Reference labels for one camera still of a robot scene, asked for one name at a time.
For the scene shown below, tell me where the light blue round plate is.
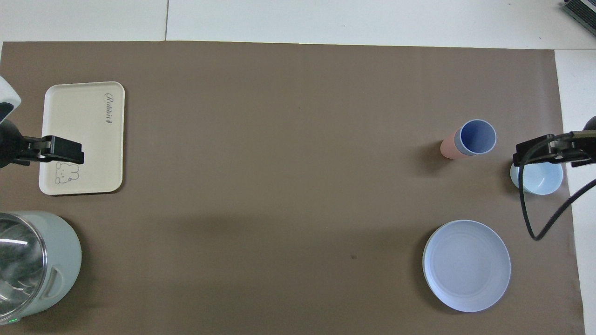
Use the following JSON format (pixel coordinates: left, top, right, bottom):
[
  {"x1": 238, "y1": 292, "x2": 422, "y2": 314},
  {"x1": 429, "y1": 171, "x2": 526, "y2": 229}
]
[{"x1": 422, "y1": 220, "x2": 511, "y2": 313}]

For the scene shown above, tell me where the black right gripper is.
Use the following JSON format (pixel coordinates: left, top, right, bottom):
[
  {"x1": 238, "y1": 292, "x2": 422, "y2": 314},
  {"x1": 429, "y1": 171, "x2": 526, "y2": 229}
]
[{"x1": 513, "y1": 130, "x2": 596, "y2": 168}]

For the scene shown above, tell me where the periwinkle blue ribbed cup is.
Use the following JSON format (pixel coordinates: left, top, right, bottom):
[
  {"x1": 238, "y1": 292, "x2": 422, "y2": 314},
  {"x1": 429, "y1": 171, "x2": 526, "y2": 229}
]
[{"x1": 454, "y1": 120, "x2": 497, "y2": 156}]

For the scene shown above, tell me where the pink plastic cup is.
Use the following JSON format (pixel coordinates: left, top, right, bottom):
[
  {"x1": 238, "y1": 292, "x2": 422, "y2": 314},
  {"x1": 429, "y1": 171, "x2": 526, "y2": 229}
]
[{"x1": 440, "y1": 133, "x2": 472, "y2": 160}]

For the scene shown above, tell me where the pale green pot, glass lid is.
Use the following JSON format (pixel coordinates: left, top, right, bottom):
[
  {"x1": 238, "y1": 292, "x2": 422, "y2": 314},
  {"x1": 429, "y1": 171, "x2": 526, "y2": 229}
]
[{"x1": 0, "y1": 211, "x2": 82, "y2": 326}]

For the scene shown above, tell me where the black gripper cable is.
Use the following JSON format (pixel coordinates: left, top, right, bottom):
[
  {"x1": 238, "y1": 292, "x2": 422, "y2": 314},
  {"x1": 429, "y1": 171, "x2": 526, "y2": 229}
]
[{"x1": 518, "y1": 135, "x2": 596, "y2": 241}]

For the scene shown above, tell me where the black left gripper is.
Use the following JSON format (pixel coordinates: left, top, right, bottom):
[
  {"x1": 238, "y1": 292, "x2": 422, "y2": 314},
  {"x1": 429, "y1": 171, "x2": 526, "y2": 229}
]
[{"x1": 0, "y1": 120, "x2": 85, "y2": 169}]

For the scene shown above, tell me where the brown paper table mat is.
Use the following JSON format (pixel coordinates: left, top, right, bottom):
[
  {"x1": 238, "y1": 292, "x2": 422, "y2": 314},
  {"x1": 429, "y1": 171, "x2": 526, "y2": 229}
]
[{"x1": 0, "y1": 41, "x2": 586, "y2": 335}]

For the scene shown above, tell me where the dark grey ridged device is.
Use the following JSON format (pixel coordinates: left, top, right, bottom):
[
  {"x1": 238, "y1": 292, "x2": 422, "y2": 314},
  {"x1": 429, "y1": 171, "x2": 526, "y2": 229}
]
[{"x1": 561, "y1": 0, "x2": 596, "y2": 24}]

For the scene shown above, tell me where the light blue bowl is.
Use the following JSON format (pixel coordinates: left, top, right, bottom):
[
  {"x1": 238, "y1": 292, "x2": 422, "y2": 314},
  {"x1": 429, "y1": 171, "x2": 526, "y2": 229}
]
[{"x1": 510, "y1": 161, "x2": 563, "y2": 195}]

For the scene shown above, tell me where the cream rabbit print tray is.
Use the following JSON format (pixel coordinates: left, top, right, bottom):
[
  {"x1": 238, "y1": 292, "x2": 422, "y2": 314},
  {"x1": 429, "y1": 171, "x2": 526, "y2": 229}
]
[{"x1": 39, "y1": 81, "x2": 125, "y2": 195}]

